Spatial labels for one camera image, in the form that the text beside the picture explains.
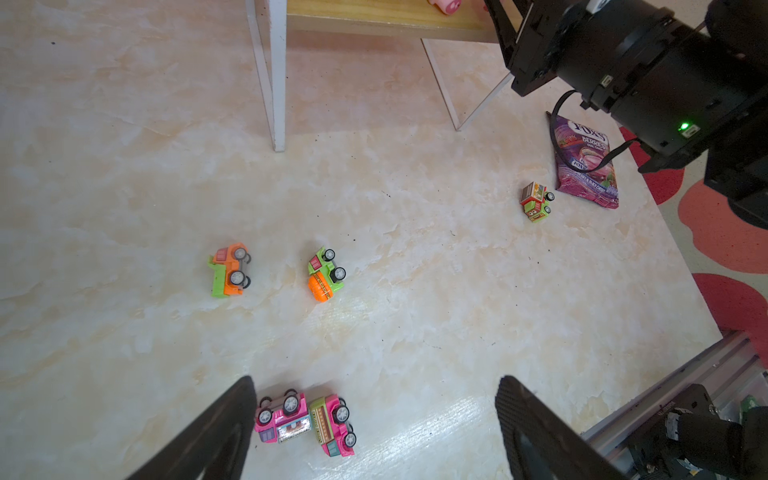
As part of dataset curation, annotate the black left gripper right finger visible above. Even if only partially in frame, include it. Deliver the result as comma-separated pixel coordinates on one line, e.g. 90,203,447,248
494,375,625,480

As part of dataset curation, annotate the aluminium front rail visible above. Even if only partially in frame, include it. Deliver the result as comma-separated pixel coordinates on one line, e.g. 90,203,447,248
581,332,767,479

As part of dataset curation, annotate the green orange toy car left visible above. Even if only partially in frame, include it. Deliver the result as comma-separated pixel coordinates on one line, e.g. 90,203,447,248
207,243,252,298

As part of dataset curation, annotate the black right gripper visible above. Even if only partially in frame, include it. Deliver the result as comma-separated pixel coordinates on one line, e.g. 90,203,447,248
483,0,679,112

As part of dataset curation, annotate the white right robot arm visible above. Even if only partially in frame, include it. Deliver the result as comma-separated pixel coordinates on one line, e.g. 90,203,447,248
487,1,767,225

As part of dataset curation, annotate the pink toy car upper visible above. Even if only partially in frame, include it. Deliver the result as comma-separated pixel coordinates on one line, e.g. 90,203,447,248
254,389,312,444

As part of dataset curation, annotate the pink green toy truck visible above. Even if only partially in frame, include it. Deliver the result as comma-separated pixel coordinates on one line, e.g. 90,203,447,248
309,395,357,457

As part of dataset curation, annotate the purple candy bag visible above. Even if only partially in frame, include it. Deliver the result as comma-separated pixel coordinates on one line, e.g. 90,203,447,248
555,116,619,209

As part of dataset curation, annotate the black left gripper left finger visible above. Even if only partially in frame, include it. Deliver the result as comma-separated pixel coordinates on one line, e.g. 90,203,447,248
130,376,257,479

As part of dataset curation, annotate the wooden two-tier shelf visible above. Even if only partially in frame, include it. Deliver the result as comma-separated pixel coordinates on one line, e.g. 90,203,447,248
244,0,512,152

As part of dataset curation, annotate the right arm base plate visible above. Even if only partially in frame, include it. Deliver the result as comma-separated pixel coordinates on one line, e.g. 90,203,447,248
627,384,767,479

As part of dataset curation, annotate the multicolour toy car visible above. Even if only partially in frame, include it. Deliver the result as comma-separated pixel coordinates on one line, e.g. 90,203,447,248
520,182,555,223

